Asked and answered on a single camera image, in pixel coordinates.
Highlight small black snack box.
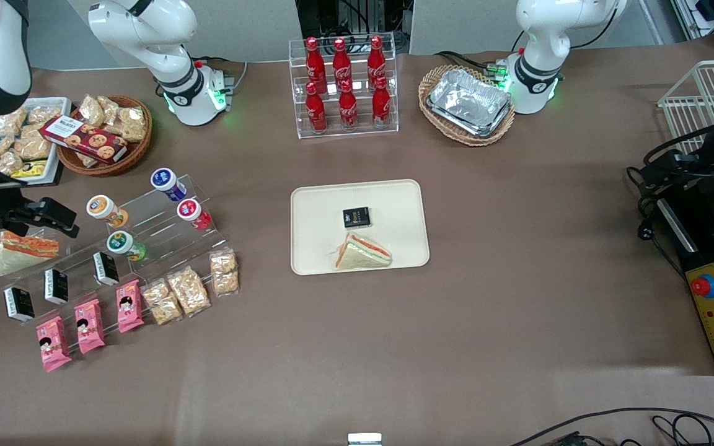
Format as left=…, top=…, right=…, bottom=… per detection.
left=343, top=206, right=371, bottom=230

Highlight yellow snack pack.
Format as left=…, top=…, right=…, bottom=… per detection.
left=10, top=160, right=48, bottom=179

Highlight blue lid gum can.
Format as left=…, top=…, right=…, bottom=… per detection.
left=151, top=167, right=187, bottom=202

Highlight black cable bundle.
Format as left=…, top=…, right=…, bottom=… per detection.
left=627, top=152, right=677, bottom=242

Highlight clear acrylic snack stand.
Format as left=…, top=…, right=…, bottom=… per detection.
left=0, top=226, right=142, bottom=326

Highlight white wire basket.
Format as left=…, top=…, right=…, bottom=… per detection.
left=658, top=59, right=714, bottom=155

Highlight black base cable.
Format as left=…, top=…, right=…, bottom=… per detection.
left=434, top=51, right=509, bottom=80

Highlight red lid gum can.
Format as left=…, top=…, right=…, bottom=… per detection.
left=177, top=198, right=213, bottom=231

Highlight black and white carton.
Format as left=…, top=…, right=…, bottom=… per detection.
left=93, top=251, right=120, bottom=286
left=44, top=268, right=69, bottom=305
left=4, top=287, right=35, bottom=323

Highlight clear cracker pack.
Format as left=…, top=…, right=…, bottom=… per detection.
left=142, top=279, right=183, bottom=326
left=167, top=266, right=211, bottom=318
left=210, top=248, right=240, bottom=297

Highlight clear acrylic gum stand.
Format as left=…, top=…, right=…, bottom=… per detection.
left=109, top=175, right=229, bottom=274

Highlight pink snack pack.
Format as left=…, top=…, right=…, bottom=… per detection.
left=36, top=316, right=73, bottom=372
left=116, top=280, right=144, bottom=334
left=74, top=299, right=106, bottom=355

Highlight aluminium foil tray stack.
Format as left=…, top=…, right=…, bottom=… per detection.
left=426, top=68, right=513, bottom=138

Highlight red cola bottle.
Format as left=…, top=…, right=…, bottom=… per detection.
left=338, top=81, right=358, bottom=129
left=367, top=35, right=387, bottom=80
left=332, top=38, right=352, bottom=84
left=372, top=76, right=391, bottom=128
left=305, top=82, right=328, bottom=134
left=306, top=37, right=325, bottom=84

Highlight red cookie box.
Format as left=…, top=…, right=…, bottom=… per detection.
left=40, top=116, right=128, bottom=164

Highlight grey base cable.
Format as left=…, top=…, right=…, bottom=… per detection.
left=196, top=57, right=249, bottom=94

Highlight beige plastic tray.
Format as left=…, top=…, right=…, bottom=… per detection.
left=290, top=179, right=430, bottom=276

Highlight wrapped triangle sandwich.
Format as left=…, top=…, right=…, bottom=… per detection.
left=0, top=230, right=60, bottom=277
left=334, top=233, right=392, bottom=271

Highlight black floor cables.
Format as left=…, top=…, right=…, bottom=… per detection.
left=509, top=407, right=714, bottom=446

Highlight black machine housing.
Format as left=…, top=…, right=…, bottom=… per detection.
left=654, top=186, right=714, bottom=377

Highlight green lid gum can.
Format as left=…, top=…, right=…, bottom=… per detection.
left=107, top=230, right=147, bottom=262

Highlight round wicker snack basket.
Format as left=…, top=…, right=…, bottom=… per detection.
left=56, top=95, right=153, bottom=177

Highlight white rectangular snack tray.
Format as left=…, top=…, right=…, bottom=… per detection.
left=0, top=97, right=73, bottom=186

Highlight oval wicker foil basket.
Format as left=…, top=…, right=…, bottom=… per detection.
left=418, top=65, right=516, bottom=147

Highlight orange lid gum can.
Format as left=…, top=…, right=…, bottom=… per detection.
left=86, top=195, right=129, bottom=229

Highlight clear acrylic bottle rack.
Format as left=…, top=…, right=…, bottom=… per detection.
left=289, top=32, right=399, bottom=139

